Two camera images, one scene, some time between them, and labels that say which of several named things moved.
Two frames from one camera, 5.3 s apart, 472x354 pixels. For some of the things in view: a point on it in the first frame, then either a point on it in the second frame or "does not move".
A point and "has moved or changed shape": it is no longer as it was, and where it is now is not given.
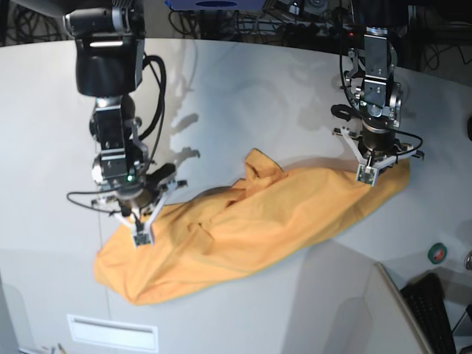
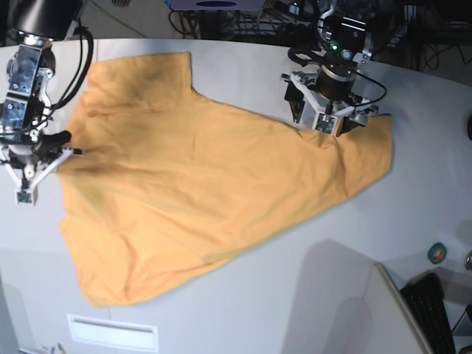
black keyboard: [425, 293] does not move
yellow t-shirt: [264, 214] has moved or changed shape
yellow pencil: [61, 349] does not move
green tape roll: [436, 253] does not move
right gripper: [378, 142] -> [332, 89]
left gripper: [139, 197] -> [26, 154]
